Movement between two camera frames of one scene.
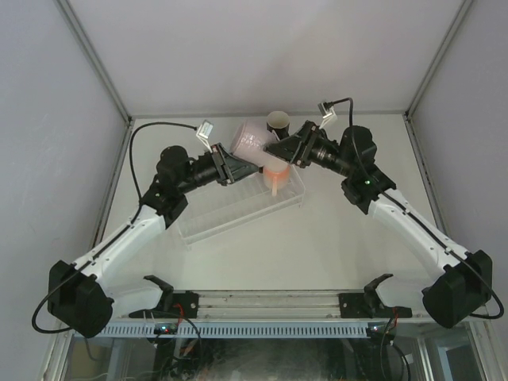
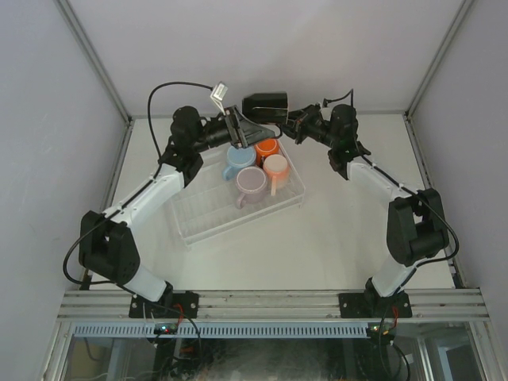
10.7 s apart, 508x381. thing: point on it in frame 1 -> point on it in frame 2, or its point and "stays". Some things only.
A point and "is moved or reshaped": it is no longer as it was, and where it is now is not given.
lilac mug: (249, 138) -> (251, 184)
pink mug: (275, 176) stays
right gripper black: (305, 143) -> (299, 127)
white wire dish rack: (209, 210) stays
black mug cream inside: (279, 122) is moved or reshaped
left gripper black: (221, 163) -> (236, 129)
